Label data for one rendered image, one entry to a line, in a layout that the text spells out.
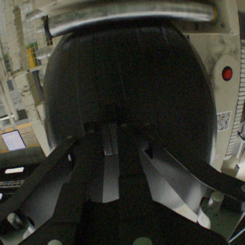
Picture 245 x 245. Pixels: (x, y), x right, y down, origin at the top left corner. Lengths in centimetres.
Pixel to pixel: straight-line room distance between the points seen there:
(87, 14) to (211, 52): 32
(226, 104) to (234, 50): 17
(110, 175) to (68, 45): 22
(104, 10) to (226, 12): 23
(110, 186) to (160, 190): 8
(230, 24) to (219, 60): 16
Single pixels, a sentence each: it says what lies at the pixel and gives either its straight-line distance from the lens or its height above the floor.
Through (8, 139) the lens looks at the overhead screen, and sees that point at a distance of 446.
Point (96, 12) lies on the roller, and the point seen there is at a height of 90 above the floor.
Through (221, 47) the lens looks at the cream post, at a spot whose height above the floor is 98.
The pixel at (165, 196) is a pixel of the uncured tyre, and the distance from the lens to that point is 29.
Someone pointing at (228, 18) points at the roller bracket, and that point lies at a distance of 35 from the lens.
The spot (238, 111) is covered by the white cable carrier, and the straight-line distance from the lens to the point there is 60.
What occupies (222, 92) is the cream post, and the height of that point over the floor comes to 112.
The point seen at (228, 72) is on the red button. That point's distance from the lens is 49.
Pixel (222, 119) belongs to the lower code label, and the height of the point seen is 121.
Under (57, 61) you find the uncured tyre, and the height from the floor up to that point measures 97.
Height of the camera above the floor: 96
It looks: 28 degrees up
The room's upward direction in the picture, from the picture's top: 171 degrees clockwise
